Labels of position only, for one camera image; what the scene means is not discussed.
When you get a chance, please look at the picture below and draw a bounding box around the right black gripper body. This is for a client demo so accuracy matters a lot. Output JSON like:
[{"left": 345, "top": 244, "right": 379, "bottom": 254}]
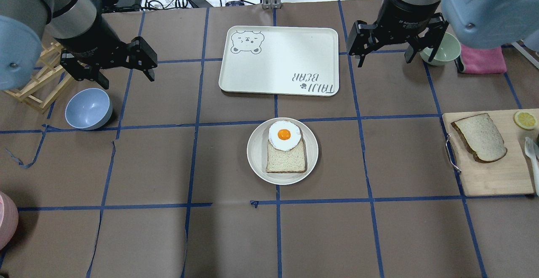
[{"left": 346, "top": 13, "right": 449, "bottom": 56}]

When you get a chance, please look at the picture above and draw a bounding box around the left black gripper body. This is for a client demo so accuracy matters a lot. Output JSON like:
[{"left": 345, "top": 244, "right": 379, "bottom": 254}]
[{"left": 60, "top": 36, "right": 158, "bottom": 82}]

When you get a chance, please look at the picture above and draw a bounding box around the bread slice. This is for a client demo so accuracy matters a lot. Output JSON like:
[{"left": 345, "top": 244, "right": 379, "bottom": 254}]
[
  {"left": 451, "top": 113, "right": 507, "bottom": 163},
  {"left": 265, "top": 139, "right": 307, "bottom": 173}
]

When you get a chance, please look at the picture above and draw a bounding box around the cream round plate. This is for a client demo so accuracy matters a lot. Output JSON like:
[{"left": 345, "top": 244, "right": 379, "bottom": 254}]
[{"left": 246, "top": 117, "right": 319, "bottom": 185}]

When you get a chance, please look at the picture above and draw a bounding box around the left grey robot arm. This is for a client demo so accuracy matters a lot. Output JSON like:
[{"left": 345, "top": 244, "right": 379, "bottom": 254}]
[{"left": 0, "top": 0, "right": 158, "bottom": 90}]

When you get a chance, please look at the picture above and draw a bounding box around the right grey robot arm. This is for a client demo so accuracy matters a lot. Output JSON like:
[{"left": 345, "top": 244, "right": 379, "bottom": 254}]
[{"left": 346, "top": 0, "right": 539, "bottom": 67}]

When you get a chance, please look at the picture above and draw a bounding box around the green bowl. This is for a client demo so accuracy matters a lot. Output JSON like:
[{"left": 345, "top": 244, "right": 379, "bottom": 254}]
[{"left": 419, "top": 32, "right": 462, "bottom": 66}]

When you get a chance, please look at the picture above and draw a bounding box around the blue bowl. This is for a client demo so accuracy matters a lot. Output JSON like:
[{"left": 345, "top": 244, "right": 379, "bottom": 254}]
[{"left": 65, "top": 88, "right": 113, "bottom": 130}]

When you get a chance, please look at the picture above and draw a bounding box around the wooden cup rack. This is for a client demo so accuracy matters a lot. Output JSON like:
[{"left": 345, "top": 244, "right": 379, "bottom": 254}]
[{"left": 4, "top": 42, "right": 75, "bottom": 114}]

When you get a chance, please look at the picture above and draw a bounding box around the pink folded cloth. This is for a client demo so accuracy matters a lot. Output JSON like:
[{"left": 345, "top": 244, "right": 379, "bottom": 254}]
[{"left": 454, "top": 45, "right": 507, "bottom": 75}]

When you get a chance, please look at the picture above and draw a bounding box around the cream bear serving tray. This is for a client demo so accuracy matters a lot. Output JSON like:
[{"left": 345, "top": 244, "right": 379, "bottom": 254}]
[{"left": 218, "top": 25, "right": 339, "bottom": 97}]

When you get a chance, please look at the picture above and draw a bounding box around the black power adapter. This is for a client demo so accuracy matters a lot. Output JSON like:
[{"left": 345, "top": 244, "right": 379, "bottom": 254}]
[{"left": 187, "top": 0, "right": 213, "bottom": 8}]

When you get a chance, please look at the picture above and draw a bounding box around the fried egg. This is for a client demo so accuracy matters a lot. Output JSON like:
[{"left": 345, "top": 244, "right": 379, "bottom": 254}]
[{"left": 268, "top": 120, "right": 302, "bottom": 152}]

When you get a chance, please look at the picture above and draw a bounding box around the lemon half slice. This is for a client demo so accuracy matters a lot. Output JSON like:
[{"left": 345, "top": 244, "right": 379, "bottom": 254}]
[{"left": 513, "top": 110, "right": 538, "bottom": 131}]

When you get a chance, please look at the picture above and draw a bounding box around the wooden cutting board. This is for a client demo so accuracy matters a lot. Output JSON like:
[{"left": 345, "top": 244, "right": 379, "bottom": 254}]
[{"left": 442, "top": 110, "right": 538, "bottom": 197}]

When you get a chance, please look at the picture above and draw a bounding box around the pink bowl with ice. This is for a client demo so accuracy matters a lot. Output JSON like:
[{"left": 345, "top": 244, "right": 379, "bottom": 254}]
[{"left": 0, "top": 192, "right": 19, "bottom": 250}]

